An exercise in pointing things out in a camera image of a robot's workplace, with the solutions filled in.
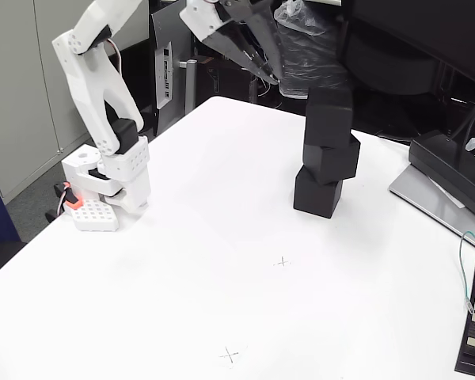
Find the black flat device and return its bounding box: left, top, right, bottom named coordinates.
left=454, top=258, right=475, bottom=379

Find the black flat panel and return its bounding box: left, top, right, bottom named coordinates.
left=102, top=37, right=160, bottom=138

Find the orange black table clamp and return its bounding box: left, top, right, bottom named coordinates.
left=44, top=180, right=84, bottom=222

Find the black computer monitor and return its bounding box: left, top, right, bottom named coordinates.
left=350, top=0, right=475, bottom=143

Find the grey metal cabinet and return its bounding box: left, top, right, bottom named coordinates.
left=0, top=0, right=150, bottom=205

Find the black box on stand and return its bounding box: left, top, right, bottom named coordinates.
left=408, top=129, right=475, bottom=225

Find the black equipment case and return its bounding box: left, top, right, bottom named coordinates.
left=197, top=55, right=259, bottom=107

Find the black cube block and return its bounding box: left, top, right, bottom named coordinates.
left=293, top=165, right=344, bottom=219
left=303, top=87, right=354, bottom=150
left=302, top=134, right=361, bottom=186

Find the clear plastic trash bag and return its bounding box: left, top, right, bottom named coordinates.
left=273, top=0, right=352, bottom=100

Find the thin green cable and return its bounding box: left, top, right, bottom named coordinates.
left=458, top=230, right=475, bottom=316

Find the silver monitor stand base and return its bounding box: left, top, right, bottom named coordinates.
left=388, top=162, right=475, bottom=254

